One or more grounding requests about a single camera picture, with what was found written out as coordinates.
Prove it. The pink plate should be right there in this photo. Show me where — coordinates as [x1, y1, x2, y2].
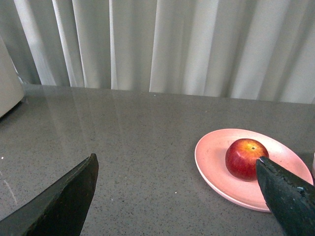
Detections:
[195, 129, 313, 212]

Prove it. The white appliance at table edge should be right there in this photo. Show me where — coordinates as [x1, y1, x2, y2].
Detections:
[0, 37, 24, 117]

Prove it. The white curtain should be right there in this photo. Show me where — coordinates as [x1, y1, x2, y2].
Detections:
[0, 0, 315, 104]

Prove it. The red apple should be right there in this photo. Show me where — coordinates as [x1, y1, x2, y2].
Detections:
[225, 138, 269, 181]

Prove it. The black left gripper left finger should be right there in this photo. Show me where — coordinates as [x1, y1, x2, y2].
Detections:
[0, 153, 99, 236]

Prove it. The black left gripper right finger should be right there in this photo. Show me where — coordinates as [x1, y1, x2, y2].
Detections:
[256, 156, 315, 236]

